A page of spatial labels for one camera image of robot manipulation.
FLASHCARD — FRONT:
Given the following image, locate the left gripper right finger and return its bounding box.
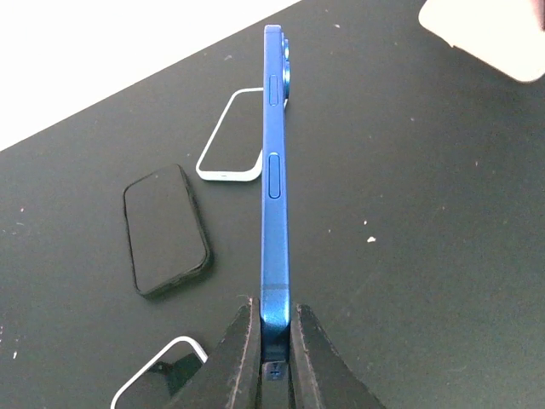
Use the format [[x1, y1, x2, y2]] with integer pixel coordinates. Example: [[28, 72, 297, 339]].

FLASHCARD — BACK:
[[290, 304, 384, 408]]

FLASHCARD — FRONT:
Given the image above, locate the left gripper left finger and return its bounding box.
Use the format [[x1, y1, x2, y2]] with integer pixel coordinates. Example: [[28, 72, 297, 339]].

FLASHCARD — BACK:
[[165, 298, 261, 409]]

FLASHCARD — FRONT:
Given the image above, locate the blue phone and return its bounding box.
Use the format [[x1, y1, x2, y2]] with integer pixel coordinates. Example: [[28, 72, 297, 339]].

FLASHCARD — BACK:
[[260, 25, 290, 381]]

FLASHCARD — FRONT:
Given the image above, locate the pink phone case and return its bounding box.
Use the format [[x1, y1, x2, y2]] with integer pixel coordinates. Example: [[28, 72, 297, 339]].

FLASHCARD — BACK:
[[418, 1, 544, 84]]

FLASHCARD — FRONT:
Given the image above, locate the phone in lilac case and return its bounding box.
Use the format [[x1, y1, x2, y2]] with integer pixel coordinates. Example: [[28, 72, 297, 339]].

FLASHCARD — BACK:
[[110, 336, 209, 409]]

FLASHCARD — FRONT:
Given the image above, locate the phone in black case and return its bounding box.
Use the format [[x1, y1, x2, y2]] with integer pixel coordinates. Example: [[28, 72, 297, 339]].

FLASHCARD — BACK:
[[123, 164, 213, 298]]

